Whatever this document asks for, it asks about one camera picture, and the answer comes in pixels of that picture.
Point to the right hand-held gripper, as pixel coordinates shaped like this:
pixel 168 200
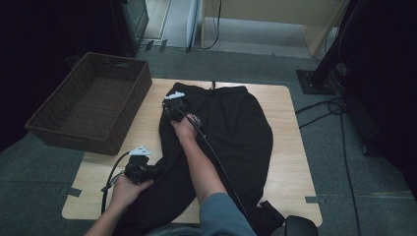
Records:
pixel 175 106

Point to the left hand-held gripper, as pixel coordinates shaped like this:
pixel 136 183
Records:
pixel 141 172

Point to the black pants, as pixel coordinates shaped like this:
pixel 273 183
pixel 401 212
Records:
pixel 242 144

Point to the brown woven basket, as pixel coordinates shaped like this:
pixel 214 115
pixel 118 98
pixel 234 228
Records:
pixel 95 105

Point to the person's left hand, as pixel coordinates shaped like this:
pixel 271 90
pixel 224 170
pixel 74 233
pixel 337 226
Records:
pixel 128 191

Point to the person's right hand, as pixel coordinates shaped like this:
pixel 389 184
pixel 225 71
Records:
pixel 185 129

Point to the grey tape strip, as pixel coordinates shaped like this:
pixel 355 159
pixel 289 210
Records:
pixel 74 192
pixel 312 200

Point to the white board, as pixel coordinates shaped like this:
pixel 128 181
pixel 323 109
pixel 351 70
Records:
pixel 192 23

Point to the dark cabinet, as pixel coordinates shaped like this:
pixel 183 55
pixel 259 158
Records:
pixel 131 26

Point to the beige wooden furniture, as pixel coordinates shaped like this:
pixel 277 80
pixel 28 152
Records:
pixel 278 11

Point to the black metal stand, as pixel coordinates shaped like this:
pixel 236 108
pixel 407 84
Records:
pixel 314 83

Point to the black chair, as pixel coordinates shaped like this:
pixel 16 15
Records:
pixel 301 226

